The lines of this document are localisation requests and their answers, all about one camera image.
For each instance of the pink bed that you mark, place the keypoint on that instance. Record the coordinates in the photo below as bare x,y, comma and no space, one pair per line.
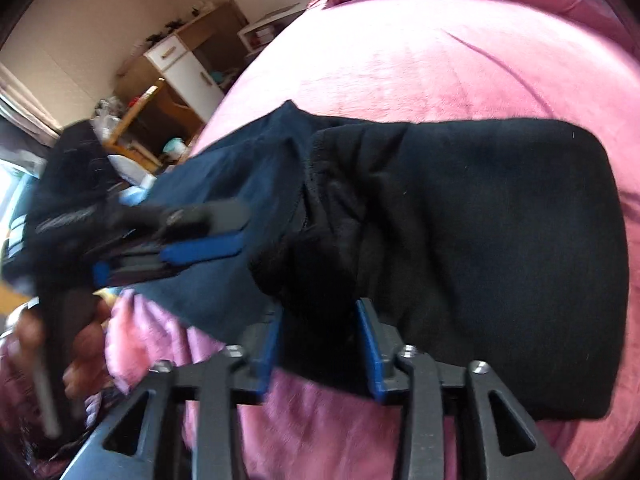
425,70

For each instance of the yellow board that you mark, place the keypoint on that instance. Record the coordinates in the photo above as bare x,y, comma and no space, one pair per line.
12,297

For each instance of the person's left hand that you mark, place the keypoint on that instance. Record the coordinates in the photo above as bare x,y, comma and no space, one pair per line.
90,355

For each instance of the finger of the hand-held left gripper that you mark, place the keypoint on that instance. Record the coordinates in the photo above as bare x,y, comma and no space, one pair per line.
205,250
130,270

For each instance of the white nightstand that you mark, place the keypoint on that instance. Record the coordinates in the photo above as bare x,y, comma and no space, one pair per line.
265,30

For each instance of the purple patterned garment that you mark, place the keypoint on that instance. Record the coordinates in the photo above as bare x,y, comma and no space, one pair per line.
20,410

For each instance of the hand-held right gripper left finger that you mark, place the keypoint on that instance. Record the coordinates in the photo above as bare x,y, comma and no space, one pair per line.
267,355

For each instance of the white cabinet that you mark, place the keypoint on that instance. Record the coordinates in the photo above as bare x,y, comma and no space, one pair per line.
190,80

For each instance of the striped pale curtain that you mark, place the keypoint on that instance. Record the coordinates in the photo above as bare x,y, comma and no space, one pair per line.
25,105

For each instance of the wooden desk unit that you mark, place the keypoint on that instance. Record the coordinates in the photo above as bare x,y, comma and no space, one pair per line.
215,25

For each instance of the black pants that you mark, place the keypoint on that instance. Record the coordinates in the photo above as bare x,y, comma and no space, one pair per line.
450,210

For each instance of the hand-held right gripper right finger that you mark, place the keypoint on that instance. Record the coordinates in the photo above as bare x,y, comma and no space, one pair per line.
372,365

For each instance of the low wooden table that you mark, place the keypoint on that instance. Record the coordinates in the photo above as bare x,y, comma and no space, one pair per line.
135,110

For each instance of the white plastic bags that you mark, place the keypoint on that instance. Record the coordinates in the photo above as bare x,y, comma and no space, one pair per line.
107,117

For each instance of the black small object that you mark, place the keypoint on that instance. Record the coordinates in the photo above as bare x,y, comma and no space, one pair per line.
173,22
152,37

